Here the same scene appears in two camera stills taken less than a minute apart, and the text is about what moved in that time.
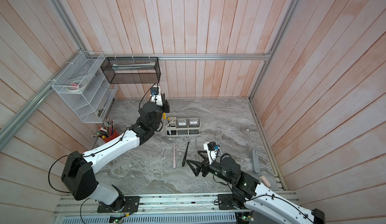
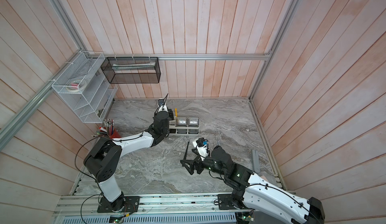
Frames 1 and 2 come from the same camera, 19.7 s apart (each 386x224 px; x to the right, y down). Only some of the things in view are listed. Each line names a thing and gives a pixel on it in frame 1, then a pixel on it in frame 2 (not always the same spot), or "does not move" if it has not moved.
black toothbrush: x=185 y=155 does not move
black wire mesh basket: x=131 y=70 does not move
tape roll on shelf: x=77 y=86 does not move
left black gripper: x=166 y=105 -> x=171 y=114
